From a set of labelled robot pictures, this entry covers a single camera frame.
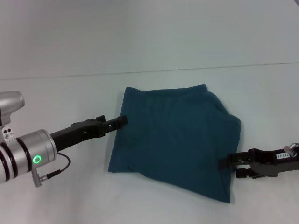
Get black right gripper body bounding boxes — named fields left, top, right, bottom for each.
left=248, top=147, right=299, bottom=178

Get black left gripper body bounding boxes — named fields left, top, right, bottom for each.
left=50, top=115, right=108, bottom=152

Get teal t-shirt with white lettering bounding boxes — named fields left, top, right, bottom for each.
left=107, top=84, right=244, bottom=205

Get left arm connector cable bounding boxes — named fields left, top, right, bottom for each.
left=31, top=152, right=71, bottom=188

